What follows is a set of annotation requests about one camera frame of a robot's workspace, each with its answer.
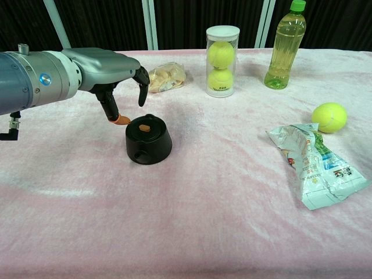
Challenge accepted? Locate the crumpled white snack bag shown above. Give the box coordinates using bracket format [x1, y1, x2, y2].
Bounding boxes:
[266, 123, 372, 210]

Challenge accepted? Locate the yellow tennis ball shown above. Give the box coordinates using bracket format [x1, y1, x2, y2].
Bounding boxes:
[207, 68, 234, 94]
[311, 102, 348, 134]
[209, 41, 235, 70]

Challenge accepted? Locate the black teapot lid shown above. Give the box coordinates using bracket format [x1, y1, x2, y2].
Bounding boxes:
[127, 114, 165, 143]

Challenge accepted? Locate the pink plush tablecloth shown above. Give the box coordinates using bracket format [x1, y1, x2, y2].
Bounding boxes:
[0, 47, 372, 279]

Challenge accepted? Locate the clear tennis ball tube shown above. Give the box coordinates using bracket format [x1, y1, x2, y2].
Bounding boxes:
[205, 25, 239, 99]

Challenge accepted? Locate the green tea plastic bottle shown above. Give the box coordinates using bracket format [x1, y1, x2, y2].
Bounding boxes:
[263, 0, 307, 90]

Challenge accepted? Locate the grey black left robot hand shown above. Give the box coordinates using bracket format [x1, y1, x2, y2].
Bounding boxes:
[61, 48, 151, 127]

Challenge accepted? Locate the clear bag of snacks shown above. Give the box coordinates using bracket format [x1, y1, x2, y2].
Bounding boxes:
[148, 61, 187, 94]

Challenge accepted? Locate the black arm cable connector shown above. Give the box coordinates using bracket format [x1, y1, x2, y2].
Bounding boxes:
[0, 111, 22, 142]

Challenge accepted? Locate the white frame post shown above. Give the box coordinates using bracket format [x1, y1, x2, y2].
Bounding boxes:
[141, 0, 159, 51]
[255, 0, 280, 49]
[42, 0, 72, 50]

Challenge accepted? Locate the black round pot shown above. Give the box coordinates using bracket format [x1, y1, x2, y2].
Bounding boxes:
[125, 126, 173, 165]

